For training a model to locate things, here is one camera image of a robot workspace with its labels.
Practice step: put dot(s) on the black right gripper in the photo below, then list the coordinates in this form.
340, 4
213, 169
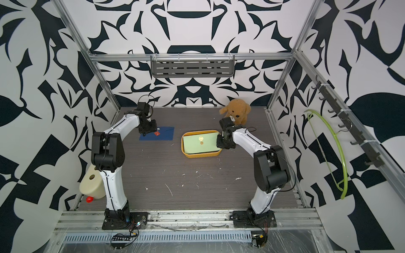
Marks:
219, 142

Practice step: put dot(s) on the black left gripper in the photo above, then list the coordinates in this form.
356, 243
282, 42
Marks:
155, 126

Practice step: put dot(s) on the light green envelope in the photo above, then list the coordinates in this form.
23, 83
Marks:
200, 143

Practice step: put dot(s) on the yellow plastic storage box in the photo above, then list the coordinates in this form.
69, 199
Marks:
200, 155

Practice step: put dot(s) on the dark blue envelope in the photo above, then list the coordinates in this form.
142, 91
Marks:
163, 133

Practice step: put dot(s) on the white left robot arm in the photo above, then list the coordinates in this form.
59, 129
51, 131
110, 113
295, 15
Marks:
108, 156

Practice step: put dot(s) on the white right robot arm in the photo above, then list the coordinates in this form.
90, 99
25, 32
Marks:
271, 169

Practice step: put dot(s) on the brown plush dog toy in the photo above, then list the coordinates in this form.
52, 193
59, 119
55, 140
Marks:
238, 109

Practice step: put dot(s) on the grey perforated metal shelf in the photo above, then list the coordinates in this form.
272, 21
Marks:
192, 66

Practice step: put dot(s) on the green hoop hanger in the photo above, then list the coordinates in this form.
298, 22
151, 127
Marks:
343, 185

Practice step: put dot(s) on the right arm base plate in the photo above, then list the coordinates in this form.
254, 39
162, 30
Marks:
249, 219

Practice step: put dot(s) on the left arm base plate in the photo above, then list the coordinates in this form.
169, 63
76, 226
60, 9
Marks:
121, 220

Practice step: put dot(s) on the white slotted cable duct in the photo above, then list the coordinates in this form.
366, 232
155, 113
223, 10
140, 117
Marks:
161, 236

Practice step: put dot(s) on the black connector block with cables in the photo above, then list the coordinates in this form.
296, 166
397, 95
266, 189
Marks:
120, 241

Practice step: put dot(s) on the black hook rail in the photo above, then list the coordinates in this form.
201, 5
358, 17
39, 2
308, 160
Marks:
348, 124

